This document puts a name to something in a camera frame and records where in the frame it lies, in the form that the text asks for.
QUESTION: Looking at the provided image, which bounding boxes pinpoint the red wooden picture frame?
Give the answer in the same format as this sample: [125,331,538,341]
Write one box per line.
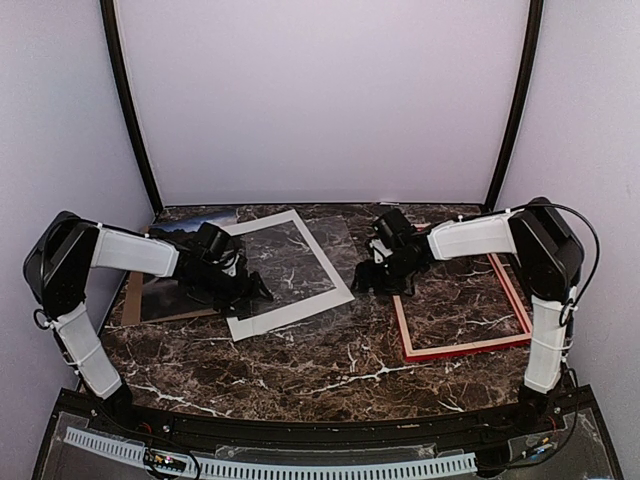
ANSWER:
[392,253,533,362]

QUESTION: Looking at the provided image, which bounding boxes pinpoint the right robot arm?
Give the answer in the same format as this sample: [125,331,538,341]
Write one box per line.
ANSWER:
[351,197,585,395]

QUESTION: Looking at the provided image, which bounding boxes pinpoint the black front rail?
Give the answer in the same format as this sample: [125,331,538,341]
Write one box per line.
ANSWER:
[59,387,591,454]

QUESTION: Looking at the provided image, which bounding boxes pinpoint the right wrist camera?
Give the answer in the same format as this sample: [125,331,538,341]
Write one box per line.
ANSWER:
[373,208,416,250]

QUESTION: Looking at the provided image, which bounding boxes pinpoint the white photo mat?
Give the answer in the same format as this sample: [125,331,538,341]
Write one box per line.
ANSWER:
[219,209,356,343]

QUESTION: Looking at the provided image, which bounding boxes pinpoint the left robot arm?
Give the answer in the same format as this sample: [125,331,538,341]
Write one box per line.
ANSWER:
[23,211,273,436]

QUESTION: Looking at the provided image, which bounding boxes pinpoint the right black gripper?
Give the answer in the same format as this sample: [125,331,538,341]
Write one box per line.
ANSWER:
[351,252,419,296]

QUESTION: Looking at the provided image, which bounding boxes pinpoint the black corner post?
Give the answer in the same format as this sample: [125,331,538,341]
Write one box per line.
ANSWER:
[483,0,544,212]
[99,0,164,215]

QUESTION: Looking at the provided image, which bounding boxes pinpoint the clear acrylic sheet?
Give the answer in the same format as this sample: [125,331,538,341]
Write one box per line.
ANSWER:
[234,212,374,331]

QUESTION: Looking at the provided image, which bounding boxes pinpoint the left black corner post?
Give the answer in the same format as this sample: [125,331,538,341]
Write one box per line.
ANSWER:
[99,0,164,215]

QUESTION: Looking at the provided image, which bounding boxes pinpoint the brown cardboard backing board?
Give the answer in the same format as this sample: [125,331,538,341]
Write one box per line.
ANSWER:
[121,272,215,327]

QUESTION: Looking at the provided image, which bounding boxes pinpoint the right black corner post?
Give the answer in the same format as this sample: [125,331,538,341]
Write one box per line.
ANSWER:
[483,0,544,212]

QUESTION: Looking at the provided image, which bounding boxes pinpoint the landscape photo print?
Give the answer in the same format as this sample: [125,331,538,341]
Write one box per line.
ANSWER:
[140,209,237,322]

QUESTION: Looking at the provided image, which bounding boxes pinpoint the white slotted cable duct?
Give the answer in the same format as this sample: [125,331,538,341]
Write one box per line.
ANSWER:
[63,427,478,479]

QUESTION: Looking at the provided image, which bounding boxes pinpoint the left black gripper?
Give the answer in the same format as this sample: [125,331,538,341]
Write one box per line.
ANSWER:
[189,264,274,318]

